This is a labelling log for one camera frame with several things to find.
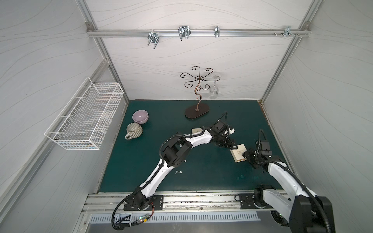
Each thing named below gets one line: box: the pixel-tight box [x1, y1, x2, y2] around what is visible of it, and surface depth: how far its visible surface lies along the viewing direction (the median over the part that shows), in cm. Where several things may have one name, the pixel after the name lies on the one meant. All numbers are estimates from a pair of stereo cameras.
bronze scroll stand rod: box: [180, 66, 221, 112], surface depth 93 cm
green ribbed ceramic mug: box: [124, 122, 143, 141], surface depth 97 cm
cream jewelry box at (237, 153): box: [229, 143, 248, 163], surface depth 90 cm
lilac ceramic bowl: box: [132, 109, 150, 125], surface depth 107 cm
